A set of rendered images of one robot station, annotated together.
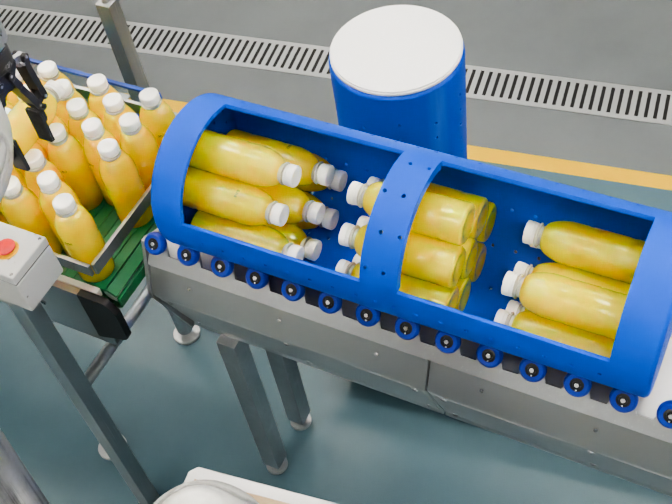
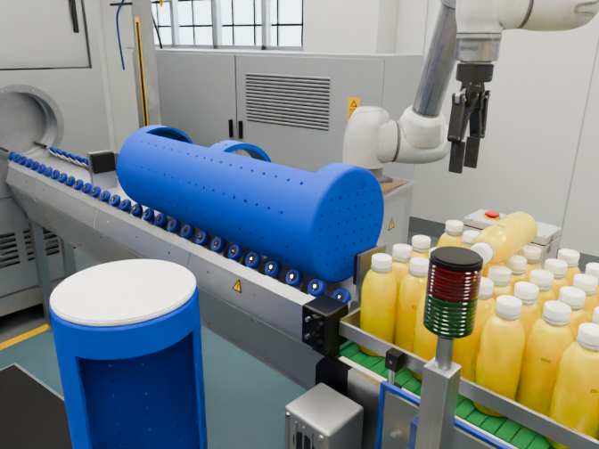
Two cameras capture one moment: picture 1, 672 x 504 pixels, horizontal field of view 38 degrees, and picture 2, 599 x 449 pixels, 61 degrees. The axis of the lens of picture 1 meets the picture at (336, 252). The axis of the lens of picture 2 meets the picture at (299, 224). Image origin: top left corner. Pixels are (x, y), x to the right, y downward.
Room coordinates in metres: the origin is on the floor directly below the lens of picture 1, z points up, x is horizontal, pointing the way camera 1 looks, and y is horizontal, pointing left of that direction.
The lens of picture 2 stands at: (2.44, 0.29, 1.50)
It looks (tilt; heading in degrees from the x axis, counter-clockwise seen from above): 20 degrees down; 189
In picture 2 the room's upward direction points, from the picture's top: 1 degrees clockwise
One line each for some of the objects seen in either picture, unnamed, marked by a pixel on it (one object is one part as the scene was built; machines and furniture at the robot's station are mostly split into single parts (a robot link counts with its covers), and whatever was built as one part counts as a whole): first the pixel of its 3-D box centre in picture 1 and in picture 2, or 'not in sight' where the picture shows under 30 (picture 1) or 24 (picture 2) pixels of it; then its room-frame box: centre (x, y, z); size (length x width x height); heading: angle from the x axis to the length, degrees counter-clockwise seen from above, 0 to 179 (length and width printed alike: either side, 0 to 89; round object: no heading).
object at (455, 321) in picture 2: not in sight; (449, 308); (1.84, 0.39, 1.18); 0.06 x 0.06 x 0.05
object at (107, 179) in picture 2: not in sight; (103, 170); (0.57, -0.82, 1.00); 0.10 x 0.04 x 0.15; 146
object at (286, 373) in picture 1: (282, 361); not in sight; (1.34, 0.18, 0.31); 0.06 x 0.06 x 0.63; 56
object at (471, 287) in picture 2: not in sight; (454, 276); (1.84, 0.39, 1.23); 0.06 x 0.06 x 0.04
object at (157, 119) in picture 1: (162, 134); (378, 307); (1.50, 0.30, 1.00); 0.07 x 0.07 x 0.19
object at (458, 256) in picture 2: not in sight; (449, 312); (1.84, 0.39, 1.18); 0.06 x 0.06 x 0.16
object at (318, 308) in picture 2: not in sight; (326, 325); (1.51, 0.20, 0.95); 0.10 x 0.07 x 0.10; 146
